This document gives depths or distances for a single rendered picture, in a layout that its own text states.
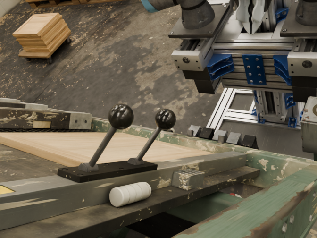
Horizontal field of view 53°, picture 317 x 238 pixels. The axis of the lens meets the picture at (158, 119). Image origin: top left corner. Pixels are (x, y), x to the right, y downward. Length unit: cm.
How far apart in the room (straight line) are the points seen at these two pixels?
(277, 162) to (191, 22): 72
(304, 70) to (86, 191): 99
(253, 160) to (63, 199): 75
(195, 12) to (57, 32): 298
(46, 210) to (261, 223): 26
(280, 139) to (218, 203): 126
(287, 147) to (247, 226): 161
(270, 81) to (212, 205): 89
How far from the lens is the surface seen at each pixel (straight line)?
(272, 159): 108
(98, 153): 49
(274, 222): 42
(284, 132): 203
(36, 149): 83
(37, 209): 44
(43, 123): 133
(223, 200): 78
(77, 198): 48
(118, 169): 54
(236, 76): 159
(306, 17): 132
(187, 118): 255
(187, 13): 147
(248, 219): 40
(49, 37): 419
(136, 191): 53
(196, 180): 69
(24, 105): 165
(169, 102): 274
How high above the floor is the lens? 180
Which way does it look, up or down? 43 degrees down
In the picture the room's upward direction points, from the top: 28 degrees counter-clockwise
